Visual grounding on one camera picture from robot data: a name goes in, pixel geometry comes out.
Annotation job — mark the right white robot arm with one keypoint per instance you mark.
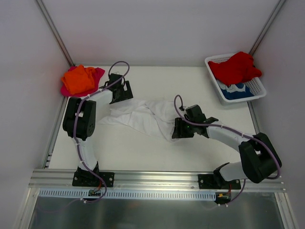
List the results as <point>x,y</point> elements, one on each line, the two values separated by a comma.
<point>258,157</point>

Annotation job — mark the orange folded t shirt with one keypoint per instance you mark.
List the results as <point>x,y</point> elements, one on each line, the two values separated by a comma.
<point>78,80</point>

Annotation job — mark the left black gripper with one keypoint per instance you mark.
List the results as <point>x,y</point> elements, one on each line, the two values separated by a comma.
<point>122,94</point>

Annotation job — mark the blue white t shirt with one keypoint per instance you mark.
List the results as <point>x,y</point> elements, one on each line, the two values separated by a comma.
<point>235,91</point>

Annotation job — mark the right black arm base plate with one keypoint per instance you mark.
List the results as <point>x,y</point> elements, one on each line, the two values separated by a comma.
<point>211,181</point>

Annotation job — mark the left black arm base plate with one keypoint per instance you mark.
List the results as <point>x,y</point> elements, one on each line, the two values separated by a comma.
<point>83,178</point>

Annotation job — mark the aluminium front rail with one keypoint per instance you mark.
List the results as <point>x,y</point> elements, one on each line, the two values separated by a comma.
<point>146,180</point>

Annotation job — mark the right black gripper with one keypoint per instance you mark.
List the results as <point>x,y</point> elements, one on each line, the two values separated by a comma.
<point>179,129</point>

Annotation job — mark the white slotted cable duct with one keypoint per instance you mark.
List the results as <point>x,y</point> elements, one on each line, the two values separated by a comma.
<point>128,194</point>

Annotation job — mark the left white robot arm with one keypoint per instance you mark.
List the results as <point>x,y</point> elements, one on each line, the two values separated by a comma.
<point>80,120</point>

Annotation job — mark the white plastic basket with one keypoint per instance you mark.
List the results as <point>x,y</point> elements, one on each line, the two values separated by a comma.
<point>255,85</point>

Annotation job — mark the red crumpled t shirt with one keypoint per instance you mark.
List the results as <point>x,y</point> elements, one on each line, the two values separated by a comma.
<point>239,68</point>

